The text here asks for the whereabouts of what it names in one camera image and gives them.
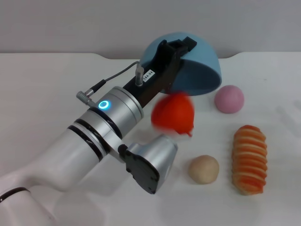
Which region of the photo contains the pink round bun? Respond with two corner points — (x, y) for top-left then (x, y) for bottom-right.
(214, 84), (245, 114)

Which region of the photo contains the grey left arm cable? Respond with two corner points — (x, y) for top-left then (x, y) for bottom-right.
(75, 61), (146, 101)

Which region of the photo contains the orange toy fruit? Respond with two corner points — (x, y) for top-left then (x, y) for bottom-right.
(150, 91), (196, 138)

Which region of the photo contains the blue bowl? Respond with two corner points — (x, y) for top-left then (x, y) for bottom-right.
(140, 32), (223, 97)

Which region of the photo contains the beige round bun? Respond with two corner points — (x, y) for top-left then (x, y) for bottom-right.
(188, 154), (220, 185)

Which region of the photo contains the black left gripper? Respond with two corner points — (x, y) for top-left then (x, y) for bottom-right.
(122, 36), (198, 107)

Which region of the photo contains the orange striped bread loaf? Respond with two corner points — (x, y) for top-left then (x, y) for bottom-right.
(231, 124), (269, 196)

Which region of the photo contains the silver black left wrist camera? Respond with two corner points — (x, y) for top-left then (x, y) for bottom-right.
(117, 134), (179, 195)

